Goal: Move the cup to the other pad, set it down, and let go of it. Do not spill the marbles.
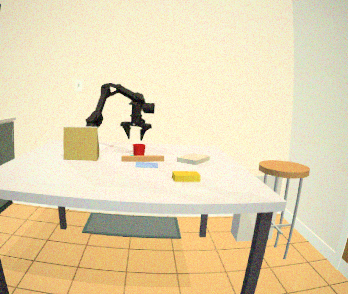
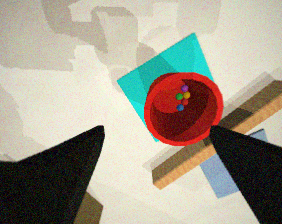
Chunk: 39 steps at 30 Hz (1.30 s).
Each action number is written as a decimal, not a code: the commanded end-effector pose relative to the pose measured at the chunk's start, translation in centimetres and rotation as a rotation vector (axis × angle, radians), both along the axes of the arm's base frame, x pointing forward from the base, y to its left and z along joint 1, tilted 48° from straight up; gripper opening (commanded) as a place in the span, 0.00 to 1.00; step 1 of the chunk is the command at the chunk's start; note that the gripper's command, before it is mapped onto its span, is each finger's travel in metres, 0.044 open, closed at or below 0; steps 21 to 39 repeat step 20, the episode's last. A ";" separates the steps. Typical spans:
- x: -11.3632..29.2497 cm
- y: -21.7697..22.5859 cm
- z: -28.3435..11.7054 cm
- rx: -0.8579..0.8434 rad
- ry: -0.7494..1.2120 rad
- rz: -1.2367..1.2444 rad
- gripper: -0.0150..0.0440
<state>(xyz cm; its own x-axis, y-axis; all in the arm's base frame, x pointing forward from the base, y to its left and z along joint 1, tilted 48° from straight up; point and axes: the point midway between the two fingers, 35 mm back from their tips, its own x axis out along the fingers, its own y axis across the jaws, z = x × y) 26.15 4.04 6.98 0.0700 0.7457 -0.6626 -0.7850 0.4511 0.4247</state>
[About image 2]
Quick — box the orange flat bar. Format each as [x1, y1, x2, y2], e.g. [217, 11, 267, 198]
[152, 79, 282, 190]

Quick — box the blue marble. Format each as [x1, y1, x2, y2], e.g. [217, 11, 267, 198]
[177, 104, 184, 111]

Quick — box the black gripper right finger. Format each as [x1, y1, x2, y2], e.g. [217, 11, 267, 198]
[209, 125, 282, 224]

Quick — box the red cup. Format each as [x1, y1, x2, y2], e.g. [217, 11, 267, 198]
[144, 72, 224, 146]

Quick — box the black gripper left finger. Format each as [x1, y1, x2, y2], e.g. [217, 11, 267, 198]
[0, 125, 105, 224]

